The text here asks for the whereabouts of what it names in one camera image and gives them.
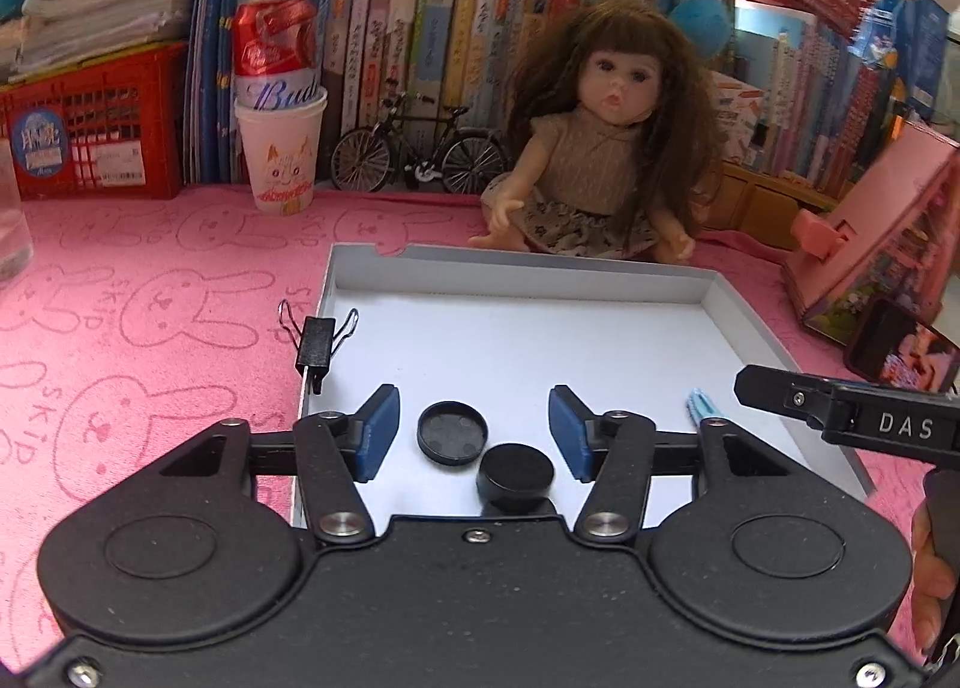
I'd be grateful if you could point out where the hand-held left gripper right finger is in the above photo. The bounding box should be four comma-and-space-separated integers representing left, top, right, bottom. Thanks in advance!
547, 384, 811, 546

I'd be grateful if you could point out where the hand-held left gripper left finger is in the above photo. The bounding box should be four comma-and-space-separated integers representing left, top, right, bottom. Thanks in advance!
150, 382, 402, 546

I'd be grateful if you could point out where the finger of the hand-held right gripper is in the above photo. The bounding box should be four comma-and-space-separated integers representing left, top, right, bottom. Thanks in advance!
733, 364, 852, 434

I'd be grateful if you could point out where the solid black round lid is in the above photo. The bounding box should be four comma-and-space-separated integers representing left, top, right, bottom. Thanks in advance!
476, 443, 556, 518

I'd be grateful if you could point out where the light blue plastic clip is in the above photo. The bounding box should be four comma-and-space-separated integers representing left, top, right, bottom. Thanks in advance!
685, 389, 722, 428

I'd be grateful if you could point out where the white cardboard box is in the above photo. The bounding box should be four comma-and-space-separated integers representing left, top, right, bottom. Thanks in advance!
289, 243, 877, 531

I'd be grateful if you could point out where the person's right hand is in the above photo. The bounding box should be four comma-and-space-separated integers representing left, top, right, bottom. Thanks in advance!
910, 500, 955, 655

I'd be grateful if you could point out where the black smartphone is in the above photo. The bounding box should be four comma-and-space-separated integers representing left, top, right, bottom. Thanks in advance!
843, 296, 960, 402

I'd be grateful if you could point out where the black binder clip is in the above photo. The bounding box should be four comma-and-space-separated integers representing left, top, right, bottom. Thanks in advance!
278, 299, 360, 393

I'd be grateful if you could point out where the wooden drawer cabinet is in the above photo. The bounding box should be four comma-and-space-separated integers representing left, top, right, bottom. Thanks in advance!
703, 161, 852, 255

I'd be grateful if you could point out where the pink house-shaped box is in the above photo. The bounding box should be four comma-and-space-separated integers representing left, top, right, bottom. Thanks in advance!
781, 119, 960, 345

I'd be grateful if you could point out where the brown-haired doll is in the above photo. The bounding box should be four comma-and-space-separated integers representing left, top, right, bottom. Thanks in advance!
468, 4, 727, 263

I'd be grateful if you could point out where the miniature black bicycle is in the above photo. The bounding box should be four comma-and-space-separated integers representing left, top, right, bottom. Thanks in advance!
330, 77, 509, 196

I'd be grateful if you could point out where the white paper cup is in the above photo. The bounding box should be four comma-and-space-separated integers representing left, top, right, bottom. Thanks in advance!
233, 86, 330, 214

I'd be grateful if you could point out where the row of thin children's books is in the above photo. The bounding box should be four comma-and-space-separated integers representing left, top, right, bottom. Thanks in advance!
731, 0, 950, 198

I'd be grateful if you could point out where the blue pompom ball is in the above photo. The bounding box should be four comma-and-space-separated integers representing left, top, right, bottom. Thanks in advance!
669, 0, 734, 56

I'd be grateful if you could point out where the row of upright books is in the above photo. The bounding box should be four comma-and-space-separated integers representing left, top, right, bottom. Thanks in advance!
247, 0, 597, 188

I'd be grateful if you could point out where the red beer can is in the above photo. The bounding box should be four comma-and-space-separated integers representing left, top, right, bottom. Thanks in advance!
231, 0, 321, 113

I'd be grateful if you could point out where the row of blue folders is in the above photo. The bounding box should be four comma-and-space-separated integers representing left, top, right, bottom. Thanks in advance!
183, 0, 252, 186

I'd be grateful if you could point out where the red plastic basket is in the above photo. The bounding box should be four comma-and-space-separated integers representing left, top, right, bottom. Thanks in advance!
0, 41, 190, 203

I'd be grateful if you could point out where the clear glass cup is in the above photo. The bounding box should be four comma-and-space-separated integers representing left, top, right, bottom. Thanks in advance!
0, 139, 35, 282

